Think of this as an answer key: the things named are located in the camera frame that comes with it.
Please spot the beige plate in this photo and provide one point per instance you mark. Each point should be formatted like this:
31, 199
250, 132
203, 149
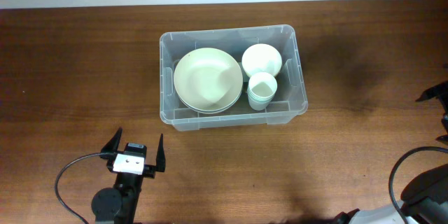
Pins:
213, 111
208, 78

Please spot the mint green cup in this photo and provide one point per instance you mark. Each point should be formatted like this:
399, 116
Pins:
259, 100

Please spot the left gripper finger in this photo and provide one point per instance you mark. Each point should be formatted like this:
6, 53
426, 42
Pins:
160, 161
110, 149

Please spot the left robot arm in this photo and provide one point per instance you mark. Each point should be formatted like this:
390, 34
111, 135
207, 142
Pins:
118, 204

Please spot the cream white cup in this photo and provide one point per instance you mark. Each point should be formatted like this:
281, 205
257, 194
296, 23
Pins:
262, 86

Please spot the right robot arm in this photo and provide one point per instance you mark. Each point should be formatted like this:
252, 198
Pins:
423, 200

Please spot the white small bowl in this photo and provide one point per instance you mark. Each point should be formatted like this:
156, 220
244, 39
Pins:
261, 58

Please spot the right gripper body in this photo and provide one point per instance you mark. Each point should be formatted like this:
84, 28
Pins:
445, 122

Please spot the clear plastic storage bin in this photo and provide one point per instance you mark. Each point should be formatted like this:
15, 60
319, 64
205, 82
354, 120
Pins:
289, 101

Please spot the grey cup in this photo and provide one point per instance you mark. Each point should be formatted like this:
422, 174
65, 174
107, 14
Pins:
258, 105

